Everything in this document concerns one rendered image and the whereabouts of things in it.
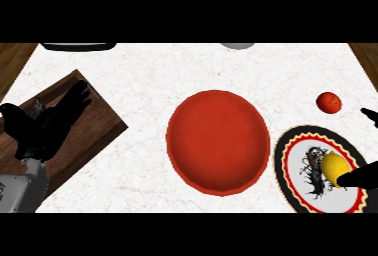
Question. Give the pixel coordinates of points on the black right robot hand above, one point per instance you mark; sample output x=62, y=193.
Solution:
x=362, y=173

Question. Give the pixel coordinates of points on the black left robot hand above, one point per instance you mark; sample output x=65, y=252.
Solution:
x=53, y=123

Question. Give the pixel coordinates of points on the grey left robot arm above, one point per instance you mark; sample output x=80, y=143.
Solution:
x=19, y=186

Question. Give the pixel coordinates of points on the yellow lemon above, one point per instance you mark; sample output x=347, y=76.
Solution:
x=332, y=166

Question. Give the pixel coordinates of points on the patterned black rimmed plate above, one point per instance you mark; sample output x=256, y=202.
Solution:
x=304, y=173

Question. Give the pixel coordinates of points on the red bowl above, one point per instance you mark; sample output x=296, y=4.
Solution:
x=219, y=143

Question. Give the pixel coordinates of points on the brown wooden cutting board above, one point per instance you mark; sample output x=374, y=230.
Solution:
x=93, y=126

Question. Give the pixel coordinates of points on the red tomato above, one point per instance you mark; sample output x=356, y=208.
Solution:
x=328, y=102

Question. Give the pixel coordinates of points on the black appliance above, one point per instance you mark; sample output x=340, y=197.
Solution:
x=78, y=46

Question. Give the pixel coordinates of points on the grey round object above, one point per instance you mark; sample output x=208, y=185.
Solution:
x=238, y=45

